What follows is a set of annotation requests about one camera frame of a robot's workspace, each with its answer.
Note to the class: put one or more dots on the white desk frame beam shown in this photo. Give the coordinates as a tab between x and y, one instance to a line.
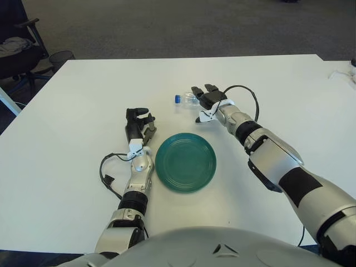
9	103

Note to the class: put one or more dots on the black office chair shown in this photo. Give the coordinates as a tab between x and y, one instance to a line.
16	59

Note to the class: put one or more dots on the green round plate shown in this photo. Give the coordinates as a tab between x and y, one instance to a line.
186	164

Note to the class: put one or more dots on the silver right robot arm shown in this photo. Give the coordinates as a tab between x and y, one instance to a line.
278	164

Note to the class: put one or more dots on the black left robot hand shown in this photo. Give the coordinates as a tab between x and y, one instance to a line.
132	129

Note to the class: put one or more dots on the clear bottle with blue cap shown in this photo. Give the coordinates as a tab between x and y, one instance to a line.
186	98

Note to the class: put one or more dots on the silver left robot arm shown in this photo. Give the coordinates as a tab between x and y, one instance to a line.
140	165

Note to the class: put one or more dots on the silver robot torso cover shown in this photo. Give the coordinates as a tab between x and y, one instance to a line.
180	247

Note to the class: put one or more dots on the grey cloth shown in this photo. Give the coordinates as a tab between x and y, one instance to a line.
14	44

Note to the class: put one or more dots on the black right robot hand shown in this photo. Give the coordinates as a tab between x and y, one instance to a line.
211	97

